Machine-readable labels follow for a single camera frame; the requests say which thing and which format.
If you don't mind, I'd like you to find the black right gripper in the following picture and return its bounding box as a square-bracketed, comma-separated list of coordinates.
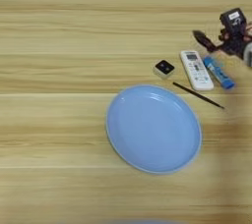
[192, 27, 252, 60]

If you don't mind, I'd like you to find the white remote control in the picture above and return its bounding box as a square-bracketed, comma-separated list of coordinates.
[179, 49, 215, 92]

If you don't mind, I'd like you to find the blue glue stick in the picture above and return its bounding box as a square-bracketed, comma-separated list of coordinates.
[202, 55, 236, 90]

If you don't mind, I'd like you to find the black box with white label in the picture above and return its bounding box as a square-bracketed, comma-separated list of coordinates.
[219, 7, 248, 34]

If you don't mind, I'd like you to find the small black square device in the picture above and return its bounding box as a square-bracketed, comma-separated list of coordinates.
[153, 59, 176, 80]

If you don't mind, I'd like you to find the thin black stick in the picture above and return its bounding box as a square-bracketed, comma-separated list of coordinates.
[172, 82, 226, 110]

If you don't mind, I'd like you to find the light blue round plate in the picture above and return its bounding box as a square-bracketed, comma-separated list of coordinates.
[104, 84, 203, 175]

